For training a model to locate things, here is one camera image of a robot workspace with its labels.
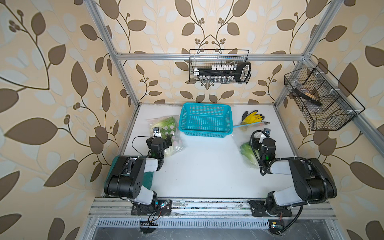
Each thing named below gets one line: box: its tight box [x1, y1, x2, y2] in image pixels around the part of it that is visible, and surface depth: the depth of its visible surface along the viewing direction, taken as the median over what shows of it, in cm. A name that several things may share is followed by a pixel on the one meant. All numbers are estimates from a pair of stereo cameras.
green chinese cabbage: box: [151, 116, 176, 139], surface depth 98 cm
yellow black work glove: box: [239, 109, 265, 125], surface depth 110 cm
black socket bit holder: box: [193, 62, 252, 83], surface depth 86 cm
